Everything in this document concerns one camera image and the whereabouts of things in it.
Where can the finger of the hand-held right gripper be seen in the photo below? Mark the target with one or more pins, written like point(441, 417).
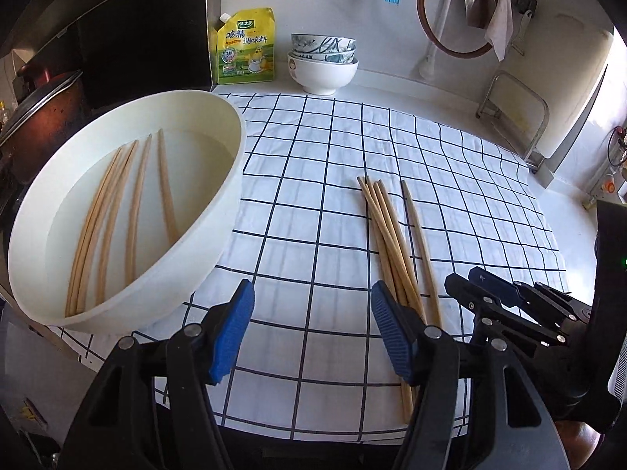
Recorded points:
point(494, 284)
point(494, 318)

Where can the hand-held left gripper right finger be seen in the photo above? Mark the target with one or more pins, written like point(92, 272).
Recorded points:
point(392, 333)

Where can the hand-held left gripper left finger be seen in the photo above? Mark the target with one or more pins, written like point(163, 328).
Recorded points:
point(235, 333)

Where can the tan wooden chopstick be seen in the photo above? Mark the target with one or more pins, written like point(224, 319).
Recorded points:
point(373, 220)
point(392, 235)
point(424, 254)
point(398, 235)
point(106, 249)
point(84, 235)
point(93, 235)
point(132, 215)
point(381, 220)
point(166, 191)

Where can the white plastic basin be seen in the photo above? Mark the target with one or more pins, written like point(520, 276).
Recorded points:
point(215, 205)

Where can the white black-checked cloth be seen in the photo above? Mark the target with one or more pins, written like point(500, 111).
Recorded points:
point(318, 205)

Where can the metal rack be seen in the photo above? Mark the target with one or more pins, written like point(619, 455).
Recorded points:
point(541, 122)

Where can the white cutting board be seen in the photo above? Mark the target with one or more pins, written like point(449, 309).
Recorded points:
point(573, 107)

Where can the grey hanging rag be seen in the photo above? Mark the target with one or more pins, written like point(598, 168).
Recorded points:
point(499, 29)

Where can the small white hanging tool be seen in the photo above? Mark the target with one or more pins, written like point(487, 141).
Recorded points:
point(525, 29)

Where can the wood-rimmed glass lid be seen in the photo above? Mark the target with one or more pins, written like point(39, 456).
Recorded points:
point(425, 29)

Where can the plain white bowl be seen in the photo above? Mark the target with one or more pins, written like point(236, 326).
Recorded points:
point(321, 76)

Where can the blue patterned bowl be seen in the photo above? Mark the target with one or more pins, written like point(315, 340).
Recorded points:
point(321, 43)
point(338, 58)

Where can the brown cooking pot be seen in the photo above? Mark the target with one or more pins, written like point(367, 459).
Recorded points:
point(49, 122)

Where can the yellow seasoning pouch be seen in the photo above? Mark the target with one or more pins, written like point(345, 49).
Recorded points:
point(245, 49)

